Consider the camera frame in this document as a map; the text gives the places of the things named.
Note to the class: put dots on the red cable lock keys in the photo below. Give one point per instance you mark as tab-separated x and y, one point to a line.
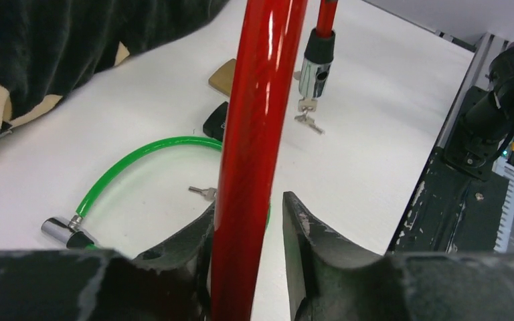
305	107

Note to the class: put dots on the brass padlock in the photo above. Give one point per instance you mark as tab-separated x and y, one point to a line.
222	79

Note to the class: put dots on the black floral pillow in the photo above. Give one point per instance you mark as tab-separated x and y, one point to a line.
50	48

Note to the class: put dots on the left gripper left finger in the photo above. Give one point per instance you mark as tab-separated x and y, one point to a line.
165	282

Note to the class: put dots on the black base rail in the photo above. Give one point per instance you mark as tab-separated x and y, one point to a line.
450	211

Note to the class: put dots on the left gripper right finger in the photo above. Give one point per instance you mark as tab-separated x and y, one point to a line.
331	278

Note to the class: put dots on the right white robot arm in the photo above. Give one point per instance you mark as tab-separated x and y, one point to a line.
484	126

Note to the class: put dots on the small black padlock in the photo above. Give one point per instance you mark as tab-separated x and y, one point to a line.
214	126

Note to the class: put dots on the red cable lock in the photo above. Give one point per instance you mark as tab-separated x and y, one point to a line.
269	41

